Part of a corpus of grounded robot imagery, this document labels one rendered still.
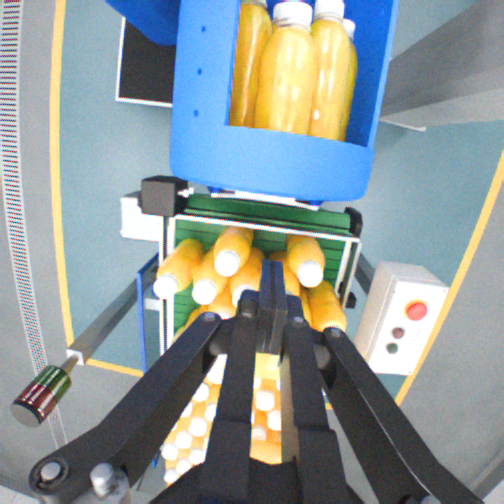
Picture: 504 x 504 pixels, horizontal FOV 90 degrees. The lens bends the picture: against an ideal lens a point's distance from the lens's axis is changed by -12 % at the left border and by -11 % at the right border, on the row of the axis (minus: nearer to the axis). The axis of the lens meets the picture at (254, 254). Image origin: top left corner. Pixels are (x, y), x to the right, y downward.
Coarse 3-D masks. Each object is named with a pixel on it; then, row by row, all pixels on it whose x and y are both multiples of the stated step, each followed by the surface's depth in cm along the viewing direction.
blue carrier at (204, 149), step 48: (192, 0) 27; (240, 0) 24; (288, 0) 44; (384, 0) 34; (192, 48) 28; (384, 48) 34; (192, 96) 29; (192, 144) 31; (240, 144) 28; (288, 144) 27; (336, 144) 28; (288, 192) 29; (336, 192) 31
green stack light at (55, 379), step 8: (48, 368) 49; (56, 368) 49; (40, 376) 47; (48, 376) 47; (56, 376) 48; (64, 376) 49; (40, 384) 45; (48, 384) 46; (56, 384) 47; (64, 384) 49; (56, 392) 47; (64, 392) 49; (56, 400) 47
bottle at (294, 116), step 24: (288, 24) 29; (264, 48) 30; (288, 48) 28; (312, 48) 29; (264, 72) 30; (288, 72) 29; (312, 72) 30; (264, 96) 31; (288, 96) 30; (312, 96) 32; (264, 120) 32; (288, 120) 31
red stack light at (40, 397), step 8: (32, 384) 45; (24, 392) 43; (32, 392) 43; (40, 392) 44; (48, 392) 45; (24, 400) 42; (32, 400) 42; (40, 400) 43; (48, 400) 44; (40, 408) 42; (48, 408) 44
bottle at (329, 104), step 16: (320, 16) 33; (336, 16) 32; (320, 32) 32; (336, 32) 32; (320, 48) 32; (336, 48) 32; (320, 64) 33; (336, 64) 33; (320, 80) 34; (336, 80) 34; (320, 96) 34; (336, 96) 34; (320, 112) 35; (336, 112) 35; (320, 128) 36; (336, 128) 36
